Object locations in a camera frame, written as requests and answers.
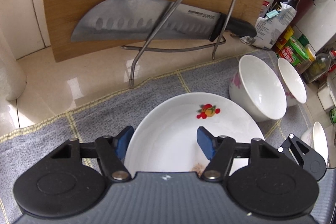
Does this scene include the white plastic box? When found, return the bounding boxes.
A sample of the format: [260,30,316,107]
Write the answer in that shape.
[317,74,336,110]

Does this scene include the green lid sauce jar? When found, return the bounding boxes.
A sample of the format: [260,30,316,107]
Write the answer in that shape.
[278,36,312,68]

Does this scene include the plain white bowl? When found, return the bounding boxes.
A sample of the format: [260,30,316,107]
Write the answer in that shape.
[300,121,329,167]

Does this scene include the white bowl pink flowers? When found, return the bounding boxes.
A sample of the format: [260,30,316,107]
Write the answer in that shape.
[277,57,307,108]
[228,54,287,123]

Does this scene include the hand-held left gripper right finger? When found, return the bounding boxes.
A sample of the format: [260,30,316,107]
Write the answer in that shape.
[197,126,282,183]

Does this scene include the red white packet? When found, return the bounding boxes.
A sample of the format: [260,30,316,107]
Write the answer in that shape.
[258,0,275,18]

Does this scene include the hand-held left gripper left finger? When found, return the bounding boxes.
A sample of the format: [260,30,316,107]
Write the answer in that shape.
[50,126,134,182]

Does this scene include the yellow labelled bottle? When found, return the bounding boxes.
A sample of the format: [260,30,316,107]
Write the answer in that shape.
[273,27,295,54]

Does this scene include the yellow lid spice jar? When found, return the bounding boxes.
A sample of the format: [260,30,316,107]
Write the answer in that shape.
[306,47,317,62]

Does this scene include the grey teal checked towel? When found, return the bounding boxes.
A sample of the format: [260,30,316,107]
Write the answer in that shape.
[0,49,319,224]

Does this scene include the steel kitchen knife black handle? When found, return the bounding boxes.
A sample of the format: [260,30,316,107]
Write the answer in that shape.
[71,0,257,43]

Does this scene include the white plate with brown stain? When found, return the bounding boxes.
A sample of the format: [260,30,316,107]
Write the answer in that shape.
[124,92,265,172]

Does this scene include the white printed bag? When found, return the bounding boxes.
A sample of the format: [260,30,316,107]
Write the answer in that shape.
[240,2,297,49]

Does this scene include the glass bottle red cap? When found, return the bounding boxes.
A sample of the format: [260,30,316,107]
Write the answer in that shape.
[304,50,336,83]

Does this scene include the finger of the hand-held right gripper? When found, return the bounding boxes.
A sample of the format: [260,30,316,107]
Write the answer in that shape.
[277,134,315,167]

